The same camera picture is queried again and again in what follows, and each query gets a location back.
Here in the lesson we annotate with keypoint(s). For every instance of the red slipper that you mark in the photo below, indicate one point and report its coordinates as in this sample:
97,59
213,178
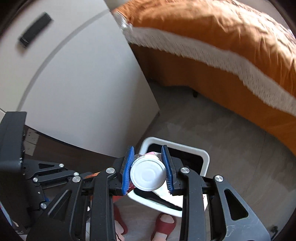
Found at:
164,226
117,217

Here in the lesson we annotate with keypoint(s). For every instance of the black cabinet handle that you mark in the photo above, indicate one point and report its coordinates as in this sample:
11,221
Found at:
34,29

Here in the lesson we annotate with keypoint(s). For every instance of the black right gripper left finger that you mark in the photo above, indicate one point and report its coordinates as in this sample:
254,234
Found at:
82,199

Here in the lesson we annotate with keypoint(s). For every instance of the left red slipper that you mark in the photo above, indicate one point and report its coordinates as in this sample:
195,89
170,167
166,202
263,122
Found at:
117,217

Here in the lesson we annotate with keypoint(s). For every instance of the right red slipper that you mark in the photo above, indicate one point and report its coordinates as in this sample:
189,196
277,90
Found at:
164,226

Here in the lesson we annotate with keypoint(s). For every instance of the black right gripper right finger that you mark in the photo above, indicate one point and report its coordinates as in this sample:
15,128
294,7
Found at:
231,218

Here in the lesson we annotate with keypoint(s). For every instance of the white black trash bin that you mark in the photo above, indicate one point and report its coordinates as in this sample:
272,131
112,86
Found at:
185,156

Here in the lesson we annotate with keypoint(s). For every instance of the white cabinet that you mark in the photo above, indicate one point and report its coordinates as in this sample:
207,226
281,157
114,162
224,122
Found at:
78,81

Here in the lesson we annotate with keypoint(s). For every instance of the orange clear plastic snack bag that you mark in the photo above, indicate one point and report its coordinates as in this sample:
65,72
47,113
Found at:
91,175

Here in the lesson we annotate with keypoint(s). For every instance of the white pink yogurt cup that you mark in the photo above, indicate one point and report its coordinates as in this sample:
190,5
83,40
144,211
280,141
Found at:
148,173

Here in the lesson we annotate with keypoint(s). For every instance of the orange bed cover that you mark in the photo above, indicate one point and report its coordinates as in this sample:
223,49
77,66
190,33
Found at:
227,51

